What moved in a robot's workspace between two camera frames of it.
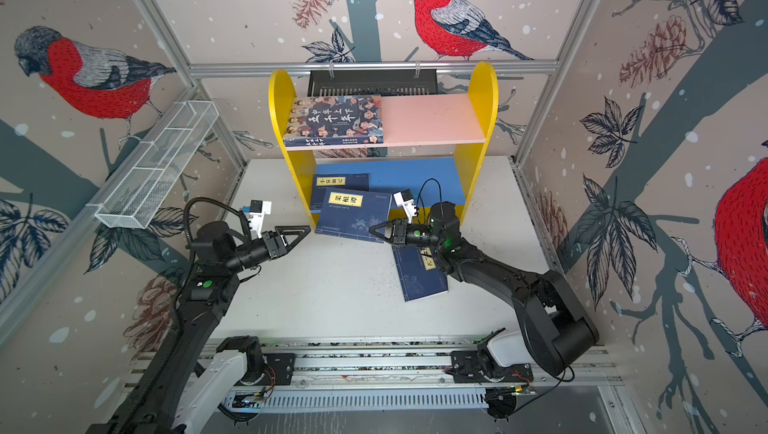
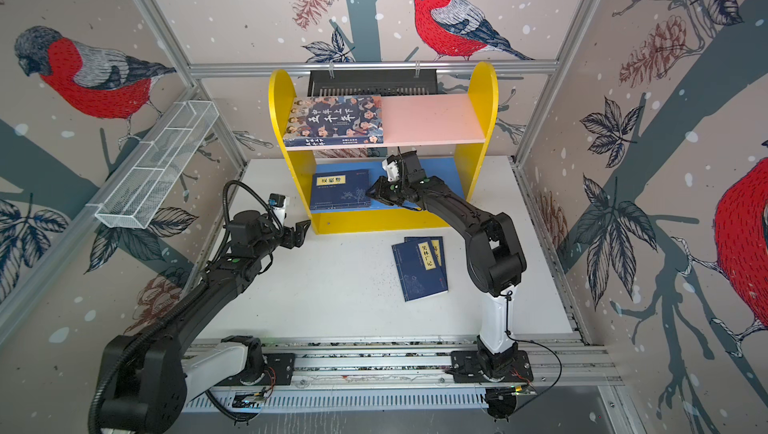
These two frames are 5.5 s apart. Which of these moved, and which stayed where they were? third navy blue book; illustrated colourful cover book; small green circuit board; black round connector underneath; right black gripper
Moved: right black gripper
Stayed: third navy blue book; black round connector underneath; small green circuit board; illustrated colourful cover book
